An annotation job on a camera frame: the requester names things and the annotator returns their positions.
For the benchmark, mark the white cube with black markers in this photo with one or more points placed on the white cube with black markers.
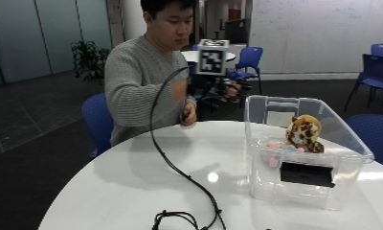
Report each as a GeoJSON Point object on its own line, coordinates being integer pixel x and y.
{"type": "Point", "coordinates": [212, 59]}

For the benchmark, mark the round white table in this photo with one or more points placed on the round white table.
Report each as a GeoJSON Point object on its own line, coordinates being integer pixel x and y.
{"type": "Point", "coordinates": [192, 56]}

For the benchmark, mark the person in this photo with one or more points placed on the person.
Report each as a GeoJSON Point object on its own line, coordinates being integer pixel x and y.
{"type": "Point", "coordinates": [136, 80]}

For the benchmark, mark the dark cabinet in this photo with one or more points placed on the dark cabinet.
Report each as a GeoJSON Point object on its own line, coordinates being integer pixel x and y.
{"type": "Point", "coordinates": [236, 31]}

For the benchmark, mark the spotted brown plush toy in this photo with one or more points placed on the spotted brown plush toy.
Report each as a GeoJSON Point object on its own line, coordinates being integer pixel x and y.
{"type": "Point", "coordinates": [303, 132]}

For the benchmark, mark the pink and blue soft toy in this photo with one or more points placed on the pink and blue soft toy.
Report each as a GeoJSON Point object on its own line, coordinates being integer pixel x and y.
{"type": "Point", "coordinates": [274, 153]}

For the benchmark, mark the green potted plant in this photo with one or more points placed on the green potted plant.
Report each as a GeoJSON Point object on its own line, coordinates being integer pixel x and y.
{"type": "Point", "coordinates": [87, 60]}

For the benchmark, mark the clear plastic storage bin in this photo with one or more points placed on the clear plastic storage bin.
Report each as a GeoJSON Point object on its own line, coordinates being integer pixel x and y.
{"type": "Point", "coordinates": [310, 179]}

